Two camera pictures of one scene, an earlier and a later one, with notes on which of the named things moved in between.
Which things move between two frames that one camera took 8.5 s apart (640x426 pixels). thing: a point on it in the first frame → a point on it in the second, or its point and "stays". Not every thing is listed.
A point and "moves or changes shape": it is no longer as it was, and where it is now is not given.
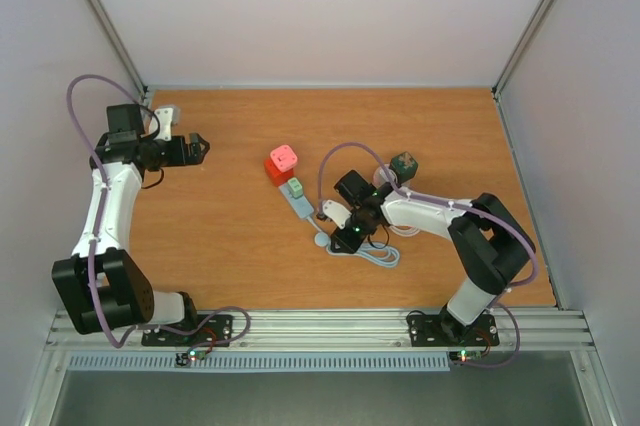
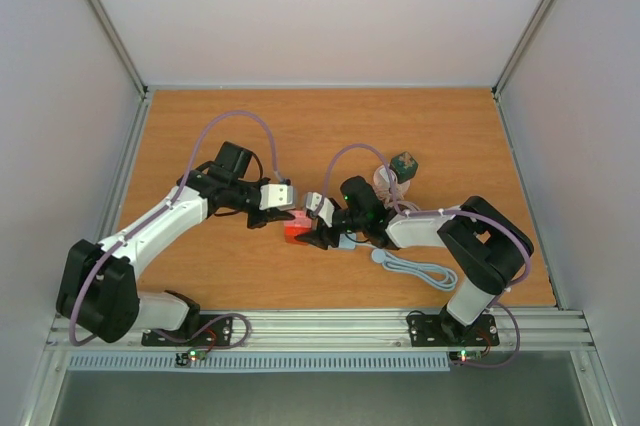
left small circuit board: (183, 359) stays
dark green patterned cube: (404, 165) stays
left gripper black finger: (201, 155) → (256, 222)
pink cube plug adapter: (283, 157) → (300, 219)
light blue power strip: (301, 205) moves or changes shape
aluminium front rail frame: (519, 331) stays
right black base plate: (444, 330) stays
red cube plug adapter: (278, 177) → (291, 231)
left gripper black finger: (203, 144) → (271, 214)
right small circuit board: (465, 355) stays
